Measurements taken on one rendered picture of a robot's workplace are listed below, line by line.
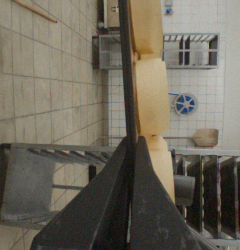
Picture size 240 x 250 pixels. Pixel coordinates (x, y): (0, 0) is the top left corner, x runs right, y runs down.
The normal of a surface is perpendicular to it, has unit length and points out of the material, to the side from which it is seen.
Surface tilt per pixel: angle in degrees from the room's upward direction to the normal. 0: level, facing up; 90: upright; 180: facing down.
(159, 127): 86
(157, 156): 94
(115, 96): 90
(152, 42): 85
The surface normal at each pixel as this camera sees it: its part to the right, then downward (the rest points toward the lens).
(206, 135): 0.00, 0.15
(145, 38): -0.04, 0.77
